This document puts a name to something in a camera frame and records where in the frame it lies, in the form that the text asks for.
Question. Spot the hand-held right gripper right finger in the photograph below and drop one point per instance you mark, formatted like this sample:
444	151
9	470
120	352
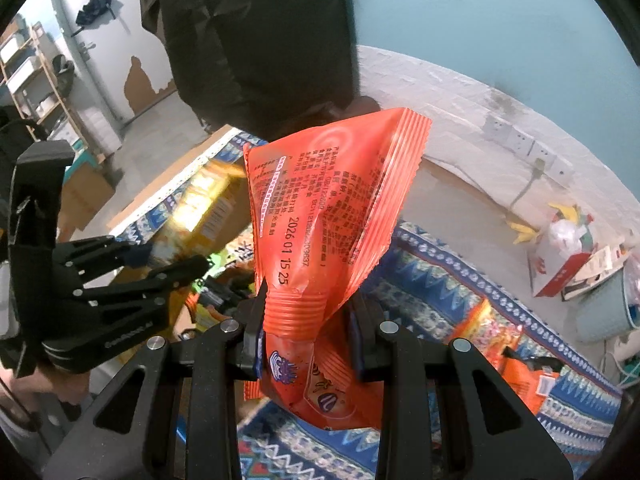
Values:
359	350

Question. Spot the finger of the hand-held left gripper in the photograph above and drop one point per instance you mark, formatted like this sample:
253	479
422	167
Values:
170	275
135	256

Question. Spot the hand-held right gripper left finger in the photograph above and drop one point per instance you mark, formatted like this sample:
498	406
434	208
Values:
256	355

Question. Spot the blue-sided cardboard box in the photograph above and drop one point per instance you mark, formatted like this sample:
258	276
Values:
165	185

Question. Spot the orange-red snack bag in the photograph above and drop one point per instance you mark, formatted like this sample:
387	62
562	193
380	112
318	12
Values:
325	200

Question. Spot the pile of snack packets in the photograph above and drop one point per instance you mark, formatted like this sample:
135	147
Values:
515	370

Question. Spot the person's left forearm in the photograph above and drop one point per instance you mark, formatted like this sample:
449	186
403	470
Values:
35	390

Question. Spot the brown cardboard box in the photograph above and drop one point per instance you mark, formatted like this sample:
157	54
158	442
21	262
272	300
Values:
85	195

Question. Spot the teal box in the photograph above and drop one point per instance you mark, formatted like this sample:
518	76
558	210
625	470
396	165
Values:
86	159

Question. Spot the blue patterned blanket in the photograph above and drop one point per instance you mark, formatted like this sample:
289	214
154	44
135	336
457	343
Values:
450	285

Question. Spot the wooden shelf rack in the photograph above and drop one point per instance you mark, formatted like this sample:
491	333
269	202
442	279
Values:
35	75

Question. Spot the banana peel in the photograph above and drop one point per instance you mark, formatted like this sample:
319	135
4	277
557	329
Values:
522	232
565	210

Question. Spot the white door with peeling paint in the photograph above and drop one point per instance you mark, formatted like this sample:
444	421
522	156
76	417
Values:
115	45

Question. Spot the red and white carton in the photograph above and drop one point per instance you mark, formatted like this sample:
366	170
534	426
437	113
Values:
555	270

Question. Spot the white plastic bag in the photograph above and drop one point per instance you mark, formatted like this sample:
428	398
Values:
565	235

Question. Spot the black folded umbrella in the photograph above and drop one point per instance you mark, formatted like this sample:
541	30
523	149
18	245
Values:
95	7

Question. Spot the black hanging cloth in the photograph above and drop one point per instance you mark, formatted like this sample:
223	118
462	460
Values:
250	35

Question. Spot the light blue trash bin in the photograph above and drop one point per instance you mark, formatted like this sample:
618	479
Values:
605	310

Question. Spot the white wall socket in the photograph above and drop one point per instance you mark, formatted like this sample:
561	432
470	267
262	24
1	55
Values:
496	126
564	170
520	138
545	151

